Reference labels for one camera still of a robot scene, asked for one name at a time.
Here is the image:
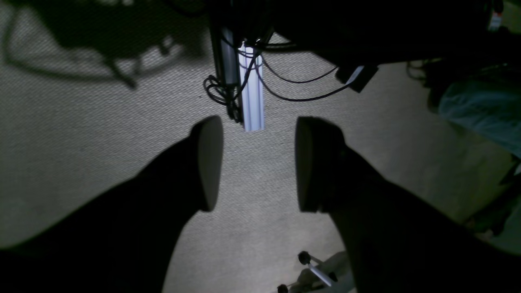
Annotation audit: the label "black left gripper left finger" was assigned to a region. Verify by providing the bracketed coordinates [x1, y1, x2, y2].
[1, 116, 223, 293]

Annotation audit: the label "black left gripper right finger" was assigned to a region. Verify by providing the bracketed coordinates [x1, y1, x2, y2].
[295, 116, 520, 293]

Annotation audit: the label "office chair base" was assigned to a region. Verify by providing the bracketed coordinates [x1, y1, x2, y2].
[275, 251, 357, 293]

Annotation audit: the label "white aluminium table leg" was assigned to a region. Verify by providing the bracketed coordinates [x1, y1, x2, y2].
[238, 44, 265, 132]

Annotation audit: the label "black cables under table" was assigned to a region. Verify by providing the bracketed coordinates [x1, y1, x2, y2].
[203, 28, 367, 124]

